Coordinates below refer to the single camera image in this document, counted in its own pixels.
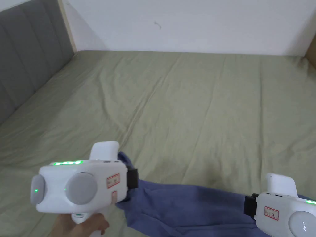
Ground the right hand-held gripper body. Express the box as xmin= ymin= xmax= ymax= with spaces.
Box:
xmin=244 ymin=173 xmax=316 ymax=237

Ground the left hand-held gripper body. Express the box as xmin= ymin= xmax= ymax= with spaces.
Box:
xmin=30 ymin=141 xmax=138 ymax=225

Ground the blue garment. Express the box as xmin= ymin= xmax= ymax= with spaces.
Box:
xmin=115 ymin=151 xmax=316 ymax=237

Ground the person's left hand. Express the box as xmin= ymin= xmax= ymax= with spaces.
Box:
xmin=51 ymin=212 xmax=110 ymax=237

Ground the bed with pale green sheet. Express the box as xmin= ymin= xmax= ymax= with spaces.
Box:
xmin=0 ymin=50 xmax=316 ymax=237

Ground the grey padded headboard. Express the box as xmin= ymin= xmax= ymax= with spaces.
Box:
xmin=0 ymin=0 xmax=74 ymax=125

